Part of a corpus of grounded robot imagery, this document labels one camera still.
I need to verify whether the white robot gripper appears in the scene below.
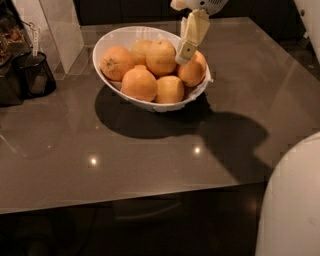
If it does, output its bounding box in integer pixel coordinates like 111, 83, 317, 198
170, 0, 229, 65

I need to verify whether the large orange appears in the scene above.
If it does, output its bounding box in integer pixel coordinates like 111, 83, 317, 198
146, 39, 176, 76

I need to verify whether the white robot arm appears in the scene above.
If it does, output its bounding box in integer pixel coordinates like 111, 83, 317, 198
171, 0, 320, 256

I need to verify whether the white oval bowl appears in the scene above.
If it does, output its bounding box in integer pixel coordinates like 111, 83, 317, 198
92, 26, 213, 112

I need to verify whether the orange at right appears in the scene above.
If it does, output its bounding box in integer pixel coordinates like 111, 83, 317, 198
177, 51, 207, 88

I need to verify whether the orange at back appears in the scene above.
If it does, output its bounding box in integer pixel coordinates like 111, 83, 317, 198
131, 39, 151, 65

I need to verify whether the orange at front centre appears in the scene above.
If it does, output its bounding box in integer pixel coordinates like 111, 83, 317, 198
154, 76, 185, 104

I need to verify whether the orange at front left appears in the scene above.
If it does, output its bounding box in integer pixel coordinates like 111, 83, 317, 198
121, 65, 158, 102

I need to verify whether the orange at far left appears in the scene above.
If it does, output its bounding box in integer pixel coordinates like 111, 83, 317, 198
99, 46, 135, 81

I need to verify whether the white tall panel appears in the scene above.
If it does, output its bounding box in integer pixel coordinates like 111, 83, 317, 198
13, 0, 84, 74

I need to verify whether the black mesh cup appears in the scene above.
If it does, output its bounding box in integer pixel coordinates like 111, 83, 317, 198
13, 52, 56, 98

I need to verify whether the dark appliance at left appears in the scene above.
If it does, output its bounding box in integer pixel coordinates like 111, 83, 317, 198
0, 0, 30, 106

